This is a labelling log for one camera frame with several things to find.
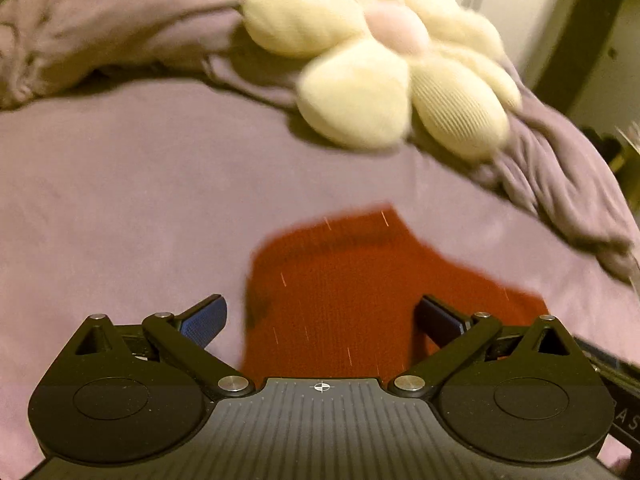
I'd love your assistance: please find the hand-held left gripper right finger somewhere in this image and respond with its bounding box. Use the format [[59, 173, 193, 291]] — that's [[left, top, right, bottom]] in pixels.
[[389, 295, 577, 397]]

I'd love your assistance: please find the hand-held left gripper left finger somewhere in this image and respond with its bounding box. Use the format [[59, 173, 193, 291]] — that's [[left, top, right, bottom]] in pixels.
[[74, 294, 256, 397]]

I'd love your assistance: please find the red knit cloth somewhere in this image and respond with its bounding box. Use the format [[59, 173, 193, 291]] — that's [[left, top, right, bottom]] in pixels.
[[240, 204, 551, 382]]

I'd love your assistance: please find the purple bed sheet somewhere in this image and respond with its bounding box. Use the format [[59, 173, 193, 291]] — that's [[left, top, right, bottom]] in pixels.
[[0, 74, 640, 480]]

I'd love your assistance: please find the crumpled purple blanket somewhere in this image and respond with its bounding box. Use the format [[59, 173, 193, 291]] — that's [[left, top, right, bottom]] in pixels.
[[0, 0, 637, 283]]

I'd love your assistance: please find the cream flower plush pillow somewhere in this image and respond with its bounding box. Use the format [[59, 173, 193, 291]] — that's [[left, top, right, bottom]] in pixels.
[[242, 0, 524, 162]]

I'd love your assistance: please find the white wardrobe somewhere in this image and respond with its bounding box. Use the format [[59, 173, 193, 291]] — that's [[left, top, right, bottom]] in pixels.
[[367, 0, 581, 92]]

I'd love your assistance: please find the dark wooden frame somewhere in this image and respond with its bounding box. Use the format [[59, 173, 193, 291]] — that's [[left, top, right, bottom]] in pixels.
[[529, 0, 640, 126]]

